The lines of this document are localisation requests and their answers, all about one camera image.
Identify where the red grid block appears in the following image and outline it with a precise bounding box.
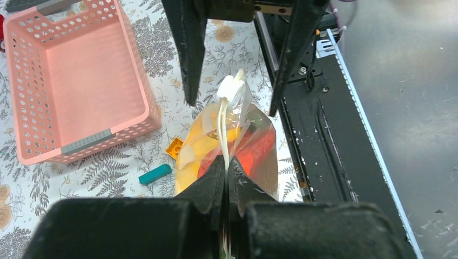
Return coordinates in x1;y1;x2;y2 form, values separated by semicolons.
0;15;5;41

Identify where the teal small brick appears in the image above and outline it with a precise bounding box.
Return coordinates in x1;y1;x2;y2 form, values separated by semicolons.
138;164;172;186

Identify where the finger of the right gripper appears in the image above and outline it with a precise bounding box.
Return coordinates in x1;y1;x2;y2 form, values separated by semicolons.
269;0;329;117
162;0;207;106

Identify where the dark grey baseplate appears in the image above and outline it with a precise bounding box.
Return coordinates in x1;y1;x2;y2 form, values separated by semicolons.
5;0;48;13

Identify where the orange carrot toy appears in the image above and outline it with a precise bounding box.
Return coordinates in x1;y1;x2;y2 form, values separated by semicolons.
191;125;276;179

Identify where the clear zip top bag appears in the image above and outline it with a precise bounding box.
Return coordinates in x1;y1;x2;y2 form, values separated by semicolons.
174;70;278;258

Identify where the yellow pepper toy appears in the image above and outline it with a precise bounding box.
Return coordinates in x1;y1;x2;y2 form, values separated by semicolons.
174;104;247;195

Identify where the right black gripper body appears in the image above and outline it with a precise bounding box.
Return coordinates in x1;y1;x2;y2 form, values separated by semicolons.
204;0;294;22

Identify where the orange square brick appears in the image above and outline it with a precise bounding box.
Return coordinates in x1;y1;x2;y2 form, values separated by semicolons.
166;137;183;160

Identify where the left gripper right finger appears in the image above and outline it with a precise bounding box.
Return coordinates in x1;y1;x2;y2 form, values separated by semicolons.
228;159;405;258

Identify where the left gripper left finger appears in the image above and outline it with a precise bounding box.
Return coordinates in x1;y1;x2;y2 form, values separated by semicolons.
23;155;224;258

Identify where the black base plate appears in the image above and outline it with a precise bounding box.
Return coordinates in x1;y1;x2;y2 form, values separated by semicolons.
272;14;421;258

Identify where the pink plastic basket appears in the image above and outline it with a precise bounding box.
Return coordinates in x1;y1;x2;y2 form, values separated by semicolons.
3;1;161;166

